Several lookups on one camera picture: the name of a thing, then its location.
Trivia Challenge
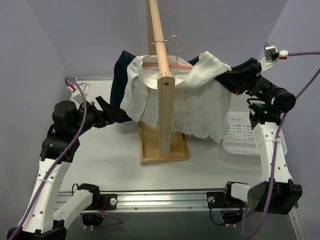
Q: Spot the white pleated skirt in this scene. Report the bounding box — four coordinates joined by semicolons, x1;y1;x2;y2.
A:
120;51;231;143

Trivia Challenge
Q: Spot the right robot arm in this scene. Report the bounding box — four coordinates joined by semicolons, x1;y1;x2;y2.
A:
216;58;303;215

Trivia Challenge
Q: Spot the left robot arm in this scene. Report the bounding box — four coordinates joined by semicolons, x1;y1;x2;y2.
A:
7;96;125;240

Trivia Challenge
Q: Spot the dark hanger with metal hook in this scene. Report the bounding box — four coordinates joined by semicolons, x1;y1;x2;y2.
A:
150;40;168;51

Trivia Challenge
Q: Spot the dark blue denim garment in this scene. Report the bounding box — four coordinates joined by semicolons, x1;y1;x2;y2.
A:
110;50;199;124

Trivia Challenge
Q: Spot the wooden clothes rack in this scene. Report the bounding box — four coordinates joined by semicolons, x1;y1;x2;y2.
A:
138;0;189;166

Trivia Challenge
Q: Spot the white plastic basket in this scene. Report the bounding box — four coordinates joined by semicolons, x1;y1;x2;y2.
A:
218;111;261;165

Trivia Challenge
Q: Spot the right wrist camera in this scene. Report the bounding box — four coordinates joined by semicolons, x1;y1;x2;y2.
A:
259;43;289;72

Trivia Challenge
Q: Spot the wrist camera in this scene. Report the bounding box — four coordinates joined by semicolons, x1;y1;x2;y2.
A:
67;82;90;105
259;43;289;72

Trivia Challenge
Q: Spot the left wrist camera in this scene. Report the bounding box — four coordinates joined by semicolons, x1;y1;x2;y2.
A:
67;82;90;105

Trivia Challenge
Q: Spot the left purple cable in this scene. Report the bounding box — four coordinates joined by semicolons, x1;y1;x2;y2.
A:
7;77;123;240

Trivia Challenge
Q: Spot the aluminium mounting rail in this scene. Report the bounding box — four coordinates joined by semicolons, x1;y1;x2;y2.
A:
57;191;251;216

